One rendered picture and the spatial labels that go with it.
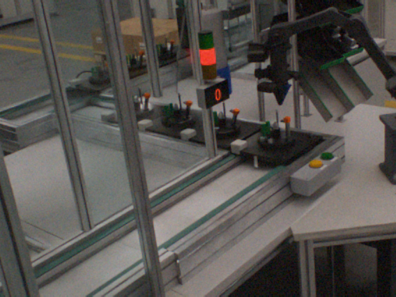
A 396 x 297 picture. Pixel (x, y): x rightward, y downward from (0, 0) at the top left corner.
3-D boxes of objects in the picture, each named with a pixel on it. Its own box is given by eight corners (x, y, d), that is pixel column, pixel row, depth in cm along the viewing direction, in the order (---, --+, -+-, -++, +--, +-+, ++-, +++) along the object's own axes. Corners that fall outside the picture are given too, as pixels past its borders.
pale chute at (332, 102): (348, 112, 233) (355, 107, 229) (325, 123, 226) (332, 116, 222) (307, 56, 240) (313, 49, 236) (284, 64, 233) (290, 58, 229)
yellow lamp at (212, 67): (220, 76, 202) (219, 61, 201) (210, 80, 199) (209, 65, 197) (209, 74, 206) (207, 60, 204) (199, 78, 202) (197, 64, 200)
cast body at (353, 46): (356, 51, 235) (362, 36, 230) (350, 55, 232) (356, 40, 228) (339, 41, 239) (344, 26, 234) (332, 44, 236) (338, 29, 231)
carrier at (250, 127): (265, 130, 236) (263, 100, 231) (227, 152, 220) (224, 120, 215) (219, 120, 252) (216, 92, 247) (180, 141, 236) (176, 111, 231)
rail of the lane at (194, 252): (345, 162, 223) (344, 134, 218) (182, 285, 164) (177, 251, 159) (332, 158, 226) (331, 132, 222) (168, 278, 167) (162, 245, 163)
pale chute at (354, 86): (367, 100, 243) (374, 94, 239) (346, 110, 236) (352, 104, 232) (327, 47, 250) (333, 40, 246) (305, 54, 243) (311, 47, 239)
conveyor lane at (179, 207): (323, 163, 223) (322, 139, 219) (166, 277, 168) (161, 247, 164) (261, 149, 242) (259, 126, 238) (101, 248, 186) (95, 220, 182)
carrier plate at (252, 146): (323, 141, 220) (323, 136, 219) (286, 166, 204) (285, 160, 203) (269, 130, 235) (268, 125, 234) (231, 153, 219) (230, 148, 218)
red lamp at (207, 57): (218, 61, 201) (217, 47, 199) (209, 65, 197) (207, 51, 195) (207, 60, 204) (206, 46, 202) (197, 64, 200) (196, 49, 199)
